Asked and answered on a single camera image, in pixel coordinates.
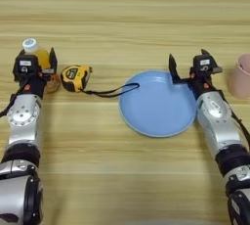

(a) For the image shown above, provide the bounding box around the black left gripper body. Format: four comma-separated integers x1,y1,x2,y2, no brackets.
13,67,56,100

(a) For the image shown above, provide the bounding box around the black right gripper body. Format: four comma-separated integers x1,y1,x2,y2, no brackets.
177,67,224,98

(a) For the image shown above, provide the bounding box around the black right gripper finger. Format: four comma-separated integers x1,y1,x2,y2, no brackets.
168,53,182,85
200,48,212,58

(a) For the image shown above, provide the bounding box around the orange juice bottle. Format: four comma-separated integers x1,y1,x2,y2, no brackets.
21,37,62,94

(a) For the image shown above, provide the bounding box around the yellow black tape measure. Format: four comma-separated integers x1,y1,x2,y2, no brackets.
60,65,141,99

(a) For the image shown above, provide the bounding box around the pink plastic cup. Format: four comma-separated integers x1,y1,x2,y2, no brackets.
228,52,250,101

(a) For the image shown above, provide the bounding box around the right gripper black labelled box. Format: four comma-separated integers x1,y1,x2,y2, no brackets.
192,54,219,73

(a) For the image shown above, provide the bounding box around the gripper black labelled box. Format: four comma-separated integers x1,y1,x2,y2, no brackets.
13,54,42,74
192,54,219,73

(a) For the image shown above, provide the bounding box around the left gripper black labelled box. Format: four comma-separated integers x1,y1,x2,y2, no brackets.
13,54,42,74

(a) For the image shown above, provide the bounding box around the blue round plate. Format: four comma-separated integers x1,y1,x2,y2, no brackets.
117,69,198,138

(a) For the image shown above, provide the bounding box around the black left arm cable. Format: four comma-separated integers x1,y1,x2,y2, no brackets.
0,77,31,119

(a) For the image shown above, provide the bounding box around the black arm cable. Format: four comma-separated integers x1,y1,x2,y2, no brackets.
0,77,31,119
218,90,250,152

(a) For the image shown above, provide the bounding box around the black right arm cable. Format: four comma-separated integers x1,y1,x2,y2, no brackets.
218,90,250,152

